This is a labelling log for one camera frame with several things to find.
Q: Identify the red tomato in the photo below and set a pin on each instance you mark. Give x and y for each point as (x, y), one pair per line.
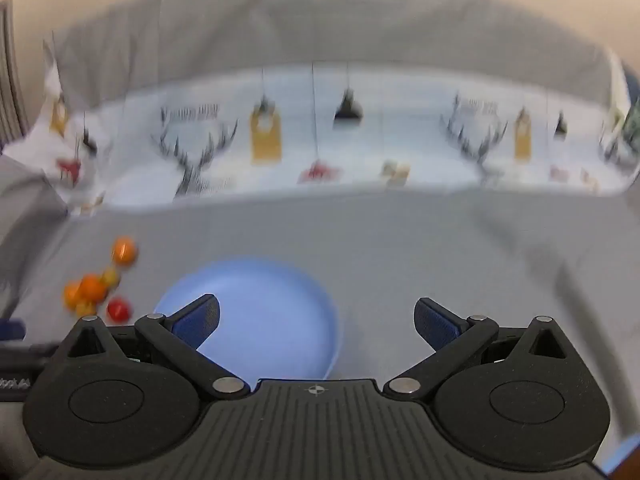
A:
(118, 309)

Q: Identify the orange mandarin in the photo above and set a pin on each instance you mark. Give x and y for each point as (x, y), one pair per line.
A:
(93, 287)
(70, 295)

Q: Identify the orange in plastic wrap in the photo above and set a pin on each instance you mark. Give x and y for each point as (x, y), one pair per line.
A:
(124, 251)

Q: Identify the light blue plate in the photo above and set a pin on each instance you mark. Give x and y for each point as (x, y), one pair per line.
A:
(270, 310)

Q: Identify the small yellow-brown longan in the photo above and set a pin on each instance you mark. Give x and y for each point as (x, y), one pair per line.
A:
(110, 277)

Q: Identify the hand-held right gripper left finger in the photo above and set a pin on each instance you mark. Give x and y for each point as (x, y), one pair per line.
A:
(200, 319)

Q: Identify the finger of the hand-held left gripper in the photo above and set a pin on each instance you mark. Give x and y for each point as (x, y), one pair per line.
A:
(25, 351)
(10, 329)

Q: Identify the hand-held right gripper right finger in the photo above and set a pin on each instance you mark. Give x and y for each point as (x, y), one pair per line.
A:
(434, 322)

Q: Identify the grey cloth with deer print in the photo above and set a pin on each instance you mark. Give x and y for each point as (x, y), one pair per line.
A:
(350, 240)

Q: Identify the grey ribbed panel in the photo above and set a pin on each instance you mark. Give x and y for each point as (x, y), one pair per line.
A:
(10, 60)

